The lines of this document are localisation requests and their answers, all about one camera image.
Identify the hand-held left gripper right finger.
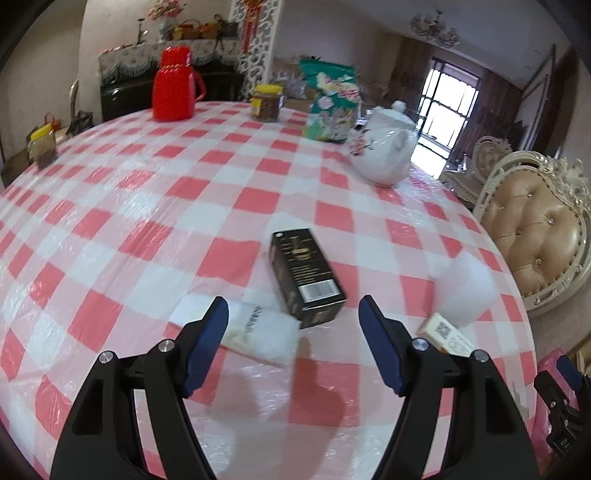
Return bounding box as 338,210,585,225
359,295,540,480

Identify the red hanging knot ornament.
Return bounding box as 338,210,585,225
240,0,260,53

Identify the green snack bag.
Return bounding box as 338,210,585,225
300,57,363,143

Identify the white foam piece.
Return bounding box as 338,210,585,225
433,255,498,329

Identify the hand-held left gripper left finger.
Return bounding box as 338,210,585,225
50,296,230,480

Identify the red thermos jug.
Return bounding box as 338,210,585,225
152,45,208,122

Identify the pink plastic bag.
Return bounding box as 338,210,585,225
531,350,591,464

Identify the lace piano cover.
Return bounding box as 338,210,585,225
97,39,242,85

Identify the chandelier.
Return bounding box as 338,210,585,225
410,11,461,49

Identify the yellow-lid jar of nuts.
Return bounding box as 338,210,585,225
250,83,285,123

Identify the flower vase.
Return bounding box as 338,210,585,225
147,0,179,42

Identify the cream ornate tufted chair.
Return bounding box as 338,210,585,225
473,150,591,318

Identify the white lattice screen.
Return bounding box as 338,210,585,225
230,0,283,89

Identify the small cream cardboard box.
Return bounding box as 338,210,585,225
417,312,477,357

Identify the window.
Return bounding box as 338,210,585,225
410,57,482,180

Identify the white floral teapot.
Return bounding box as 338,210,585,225
348,100,419,186

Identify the white tissue packet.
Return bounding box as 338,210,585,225
168,295,302,368

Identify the black piano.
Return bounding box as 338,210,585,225
99,64,246,123

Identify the black cardboard box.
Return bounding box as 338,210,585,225
270,228,348,330

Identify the red checked tablecloth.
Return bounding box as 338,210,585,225
0,99,537,480

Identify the yellow-lid jar of dark spice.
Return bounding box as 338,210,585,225
26,126,59,168

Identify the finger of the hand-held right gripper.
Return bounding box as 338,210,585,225
533,370,579,416
556,355,591,394

